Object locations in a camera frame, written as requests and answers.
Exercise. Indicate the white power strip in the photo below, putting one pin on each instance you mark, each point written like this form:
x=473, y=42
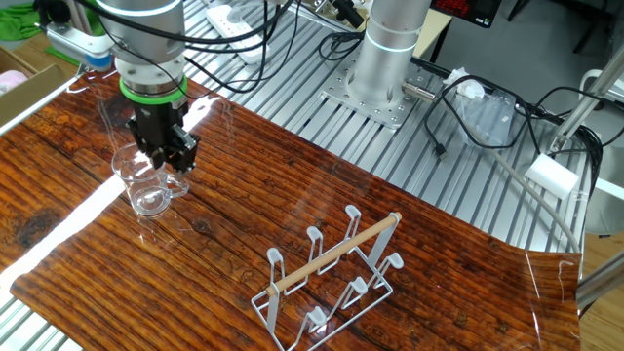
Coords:
x=234, y=29

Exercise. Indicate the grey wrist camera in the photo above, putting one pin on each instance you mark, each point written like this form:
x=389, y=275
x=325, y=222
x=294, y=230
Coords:
x=78, y=46

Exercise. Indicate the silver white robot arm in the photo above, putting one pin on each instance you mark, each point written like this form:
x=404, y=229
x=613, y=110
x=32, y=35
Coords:
x=146, y=24

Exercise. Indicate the white crumpled wrapper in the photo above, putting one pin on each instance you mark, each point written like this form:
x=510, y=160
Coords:
x=463, y=80

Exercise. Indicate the white power adapter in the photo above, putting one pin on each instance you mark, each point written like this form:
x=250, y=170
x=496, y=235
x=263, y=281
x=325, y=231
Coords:
x=551, y=175

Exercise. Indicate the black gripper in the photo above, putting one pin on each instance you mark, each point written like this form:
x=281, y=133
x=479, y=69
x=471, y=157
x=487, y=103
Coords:
x=158, y=122

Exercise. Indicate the clear plastic bag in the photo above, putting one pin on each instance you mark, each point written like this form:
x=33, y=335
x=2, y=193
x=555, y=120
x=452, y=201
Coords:
x=487, y=122

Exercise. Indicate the pink cloth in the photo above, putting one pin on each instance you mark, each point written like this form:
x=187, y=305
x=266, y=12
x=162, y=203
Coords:
x=10, y=80

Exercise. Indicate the black red LED display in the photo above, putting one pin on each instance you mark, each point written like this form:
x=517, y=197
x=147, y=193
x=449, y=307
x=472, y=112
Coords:
x=463, y=10

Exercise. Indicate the beige desk top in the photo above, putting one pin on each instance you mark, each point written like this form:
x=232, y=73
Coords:
x=434, y=29

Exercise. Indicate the black cylindrical device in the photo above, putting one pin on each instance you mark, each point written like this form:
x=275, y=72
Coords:
x=348, y=12

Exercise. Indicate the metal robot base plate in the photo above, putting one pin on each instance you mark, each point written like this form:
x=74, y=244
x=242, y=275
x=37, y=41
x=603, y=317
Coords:
x=375, y=114

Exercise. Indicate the glossy wood grain mat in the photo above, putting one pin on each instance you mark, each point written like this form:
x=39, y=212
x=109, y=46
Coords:
x=244, y=219

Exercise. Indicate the brown cardboard box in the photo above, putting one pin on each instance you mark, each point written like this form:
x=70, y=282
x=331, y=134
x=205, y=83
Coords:
x=29, y=88

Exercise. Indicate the green cloth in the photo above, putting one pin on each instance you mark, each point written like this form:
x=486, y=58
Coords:
x=19, y=24

